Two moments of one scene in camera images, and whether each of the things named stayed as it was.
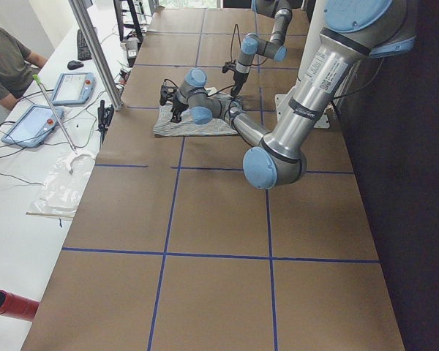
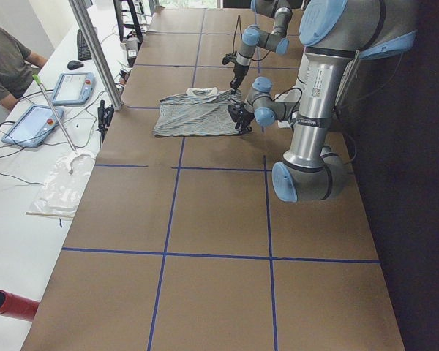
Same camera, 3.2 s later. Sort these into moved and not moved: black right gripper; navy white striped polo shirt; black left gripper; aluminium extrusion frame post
Moved: black right gripper
Not moved: aluminium extrusion frame post; black left gripper; navy white striped polo shirt
